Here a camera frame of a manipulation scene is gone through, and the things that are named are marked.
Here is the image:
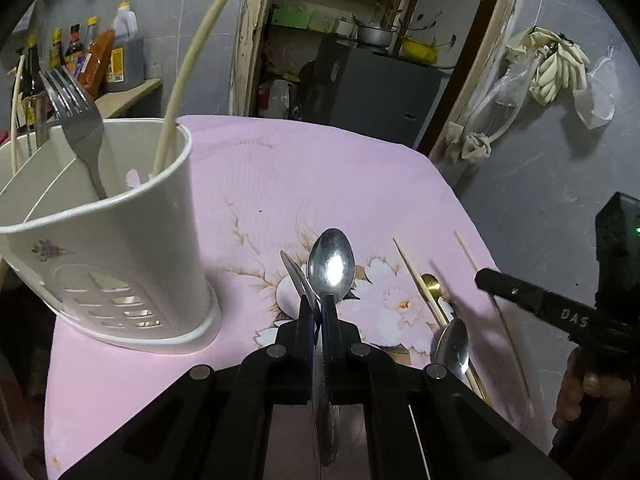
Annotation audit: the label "yellow bowl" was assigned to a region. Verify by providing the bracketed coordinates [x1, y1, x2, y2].
[400, 37, 441, 65]

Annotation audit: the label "white plastic jug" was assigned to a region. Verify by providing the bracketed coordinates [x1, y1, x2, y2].
[267, 80, 293, 121]

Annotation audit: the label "beige kitchen counter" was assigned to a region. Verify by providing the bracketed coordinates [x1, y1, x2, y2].
[92, 77, 163, 120]

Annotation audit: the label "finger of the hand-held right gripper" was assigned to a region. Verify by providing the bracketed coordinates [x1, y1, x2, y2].
[474, 268, 548, 318]

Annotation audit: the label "steel fork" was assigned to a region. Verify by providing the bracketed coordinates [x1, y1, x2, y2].
[39, 66, 108, 200]

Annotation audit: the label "green box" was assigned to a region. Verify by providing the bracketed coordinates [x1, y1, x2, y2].
[270, 6, 313, 31]

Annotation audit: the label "orange spice bag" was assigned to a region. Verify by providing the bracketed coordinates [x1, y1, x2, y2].
[80, 29, 117, 96]

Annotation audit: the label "white plastic utensil holder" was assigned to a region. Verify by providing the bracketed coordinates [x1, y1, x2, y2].
[0, 117, 222, 356]

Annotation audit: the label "steel table knife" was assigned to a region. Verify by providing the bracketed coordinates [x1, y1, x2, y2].
[280, 251, 318, 311]

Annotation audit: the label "clear plastic bag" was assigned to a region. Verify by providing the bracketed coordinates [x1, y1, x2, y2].
[492, 50, 541, 111]

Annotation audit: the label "worn wooden door frame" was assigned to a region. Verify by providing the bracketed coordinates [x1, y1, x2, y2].
[227, 0, 528, 171]

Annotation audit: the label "black-capped sauce bottle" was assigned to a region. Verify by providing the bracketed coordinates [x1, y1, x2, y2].
[64, 24, 86, 68]

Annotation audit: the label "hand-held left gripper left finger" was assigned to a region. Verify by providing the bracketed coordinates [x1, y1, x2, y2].
[59, 295, 322, 480]

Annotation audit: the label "large cooking oil jug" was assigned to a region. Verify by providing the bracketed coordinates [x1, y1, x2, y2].
[105, 2, 146, 93]

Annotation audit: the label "gold spoon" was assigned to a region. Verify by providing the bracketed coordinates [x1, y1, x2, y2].
[419, 273, 493, 407]

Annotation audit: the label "cream rubber gloves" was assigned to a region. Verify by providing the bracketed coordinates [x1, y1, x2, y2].
[505, 26, 592, 107]

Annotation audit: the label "pink floral tablecloth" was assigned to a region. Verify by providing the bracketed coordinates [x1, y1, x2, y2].
[44, 114, 506, 480]

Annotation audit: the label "steel cooking pot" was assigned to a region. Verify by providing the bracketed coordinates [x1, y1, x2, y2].
[352, 22, 396, 48]

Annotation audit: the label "person's right hand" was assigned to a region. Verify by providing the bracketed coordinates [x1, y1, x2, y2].
[552, 347, 631, 428]

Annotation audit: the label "yellow-capped sauce bottle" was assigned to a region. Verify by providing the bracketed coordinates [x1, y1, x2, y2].
[49, 29, 65, 68]

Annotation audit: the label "dark sauce bottle red label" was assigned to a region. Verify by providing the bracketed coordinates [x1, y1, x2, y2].
[17, 35, 48, 126]

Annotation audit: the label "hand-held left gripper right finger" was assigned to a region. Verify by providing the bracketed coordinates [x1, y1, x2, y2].
[321, 295, 572, 480]

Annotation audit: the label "grey cabinet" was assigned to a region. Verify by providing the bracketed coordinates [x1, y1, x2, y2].
[302, 35, 448, 148]

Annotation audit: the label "large steel spoon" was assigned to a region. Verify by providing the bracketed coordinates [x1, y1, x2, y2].
[434, 317, 471, 381]

